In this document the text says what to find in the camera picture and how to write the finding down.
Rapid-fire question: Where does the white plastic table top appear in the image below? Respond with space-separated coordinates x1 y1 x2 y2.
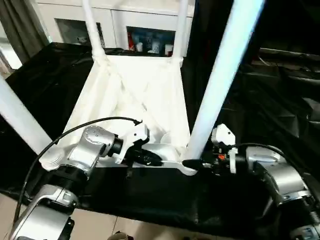
39 52 199 177

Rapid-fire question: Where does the white plastic table leg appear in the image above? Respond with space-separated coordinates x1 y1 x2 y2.
81 0 109 65
172 0 190 67
181 0 266 176
0 75 54 157

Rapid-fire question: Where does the black mat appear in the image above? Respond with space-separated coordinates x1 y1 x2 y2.
0 41 320 238

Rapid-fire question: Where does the grey left robot foot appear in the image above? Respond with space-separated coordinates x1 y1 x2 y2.
107 231 134 240

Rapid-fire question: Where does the black metal bar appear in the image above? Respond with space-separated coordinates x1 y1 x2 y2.
259 48 320 65

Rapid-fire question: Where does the white cabinet with glass doors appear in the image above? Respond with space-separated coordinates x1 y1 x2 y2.
37 0 197 57

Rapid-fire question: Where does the grey curtain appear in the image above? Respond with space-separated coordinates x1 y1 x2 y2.
0 0 52 65

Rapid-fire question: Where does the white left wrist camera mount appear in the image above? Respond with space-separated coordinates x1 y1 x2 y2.
114 122 150 165

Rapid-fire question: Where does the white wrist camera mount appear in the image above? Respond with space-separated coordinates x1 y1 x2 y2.
210 124 239 174
114 122 150 165

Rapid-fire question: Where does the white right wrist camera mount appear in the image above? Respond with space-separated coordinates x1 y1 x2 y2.
210 124 239 174

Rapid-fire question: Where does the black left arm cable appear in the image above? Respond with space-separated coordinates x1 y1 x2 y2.
15 116 143 223

